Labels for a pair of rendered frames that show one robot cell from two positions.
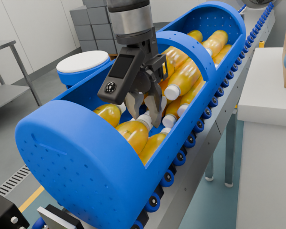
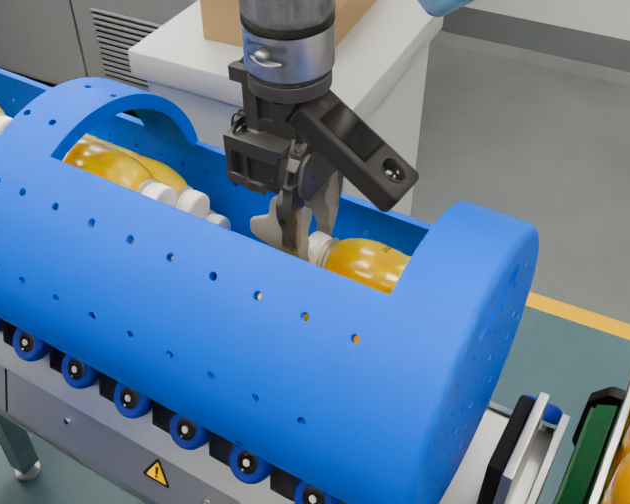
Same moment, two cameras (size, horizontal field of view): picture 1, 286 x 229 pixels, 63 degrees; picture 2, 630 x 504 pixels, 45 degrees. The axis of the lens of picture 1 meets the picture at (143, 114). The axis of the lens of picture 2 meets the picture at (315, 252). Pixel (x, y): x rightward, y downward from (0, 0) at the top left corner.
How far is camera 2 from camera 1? 0.77 m
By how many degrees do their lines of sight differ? 73
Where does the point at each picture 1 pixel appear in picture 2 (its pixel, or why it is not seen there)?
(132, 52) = (330, 101)
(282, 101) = (360, 75)
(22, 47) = not seen: outside the picture
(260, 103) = (358, 92)
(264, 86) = not seen: hidden behind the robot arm
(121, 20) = (331, 42)
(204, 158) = not seen: hidden behind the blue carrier
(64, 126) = (510, 227)
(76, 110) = (463, 216)
